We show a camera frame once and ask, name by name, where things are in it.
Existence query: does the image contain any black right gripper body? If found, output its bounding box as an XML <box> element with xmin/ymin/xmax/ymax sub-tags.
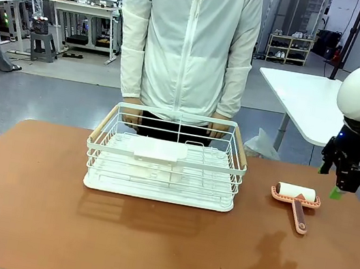
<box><xmin>328</xmin><ymin>123</ymin><xmax>360</xmax><ymax>168</ymax></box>

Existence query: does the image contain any pink lint roller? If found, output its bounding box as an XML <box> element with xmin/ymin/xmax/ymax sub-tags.
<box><xmin>263</xmin><ymin>179</ymin><xmax>325</xmax><ymax>238</ymax></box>

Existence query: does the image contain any person's left forearm white sleeve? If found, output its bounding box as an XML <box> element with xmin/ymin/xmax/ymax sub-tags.
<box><xmin>215</xmin><ymin>60</ymin><xmax>252</xmax><ymax>121</ymax></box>

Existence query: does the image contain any person's right forearm white sleeve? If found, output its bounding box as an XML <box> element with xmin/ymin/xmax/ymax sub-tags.
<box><xmin>112</xmin><ymin>44</ymin><xmax>149</xmax><ymax>101</ymax></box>

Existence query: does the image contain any person's left hand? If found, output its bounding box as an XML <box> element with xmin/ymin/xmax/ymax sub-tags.
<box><xmin>207</xmin><ymin>112</ymin><xmax>234</xmax><ymax>142</ymax></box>

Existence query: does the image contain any person's right hand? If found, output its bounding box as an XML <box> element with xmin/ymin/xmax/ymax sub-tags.
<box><xmin>119</xmin><ymin>95</ymin><xmax>146</xmax><ymax>131</ymax></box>

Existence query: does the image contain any white rounded table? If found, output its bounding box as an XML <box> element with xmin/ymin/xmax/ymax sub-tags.
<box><xmin>247</xmin><ymin>66</ymin><xmax>360</xmax><ymax>155</ymax></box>

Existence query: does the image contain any clear plastic bag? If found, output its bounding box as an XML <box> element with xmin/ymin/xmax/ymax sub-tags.
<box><xmin>241</xmin><ymin>125</ymin><xmax>286</xmax><ymax>162</ymax></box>

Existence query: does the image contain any black tripod stand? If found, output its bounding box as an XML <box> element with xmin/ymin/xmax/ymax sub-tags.
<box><xmin>328</xmin><ymin>0</ymin><xmax>360</xmax><ymax>85</ymax></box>

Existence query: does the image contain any black backpack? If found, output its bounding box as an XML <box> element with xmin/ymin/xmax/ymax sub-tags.
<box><xmin>311</xmin><ymin>27</ymin><xmax>345</xmax><ymax>63</ymax></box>

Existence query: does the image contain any wooden shoe shelf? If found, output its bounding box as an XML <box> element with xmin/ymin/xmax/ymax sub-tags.
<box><xmin>264</xmin><ymin>31</ymin><xmax>316</xmax><ymax>69</ymax></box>

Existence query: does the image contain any white plastic cutlery holder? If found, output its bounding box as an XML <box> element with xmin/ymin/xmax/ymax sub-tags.
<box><xmin>122</xmin><ymin>133</ymin><xmax>190</xmax><ymax>185</ymax></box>

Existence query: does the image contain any white drip tray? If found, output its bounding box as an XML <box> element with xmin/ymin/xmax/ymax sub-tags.
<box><xmin>81</xmin><ymin>167</ymin><xmax>237</xmax><ymax>215</ymax></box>

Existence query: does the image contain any person in white jacket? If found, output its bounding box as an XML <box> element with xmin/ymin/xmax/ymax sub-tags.
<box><xmin>100</xmin><ymin>0</ymin><xmax>266</xmax><ymax>154</ymax></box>

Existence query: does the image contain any grey plastic stool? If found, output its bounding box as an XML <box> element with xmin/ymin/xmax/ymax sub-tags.
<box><xmin>25</xmin><ymin>30</ymin><xmax>62</xmax><ymax>65</ymax></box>

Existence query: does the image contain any black mesh basket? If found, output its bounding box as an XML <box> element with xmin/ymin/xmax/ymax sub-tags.
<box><xmin>29</xmin><ymin>14</ymin><xmax>52</xmax><ymax>36</ymax></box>

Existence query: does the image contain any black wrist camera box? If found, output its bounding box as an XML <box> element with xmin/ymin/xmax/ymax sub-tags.
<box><xmin>345</xmin><ymin>164</ymin><xmax>360</xmax><ymax>195</ymax></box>

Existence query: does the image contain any white wire dish rack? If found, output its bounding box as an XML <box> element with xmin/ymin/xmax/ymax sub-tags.
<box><xmin>78</xmin><ymin>97</ymin><xmax>256</xmax><ymax>216</ymax></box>

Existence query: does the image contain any white frame work table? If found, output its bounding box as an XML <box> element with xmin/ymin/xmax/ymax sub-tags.
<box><xmin>33</xmin><ymin>0</ymin><xmax>129</xmax><ymax>67</ymax></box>

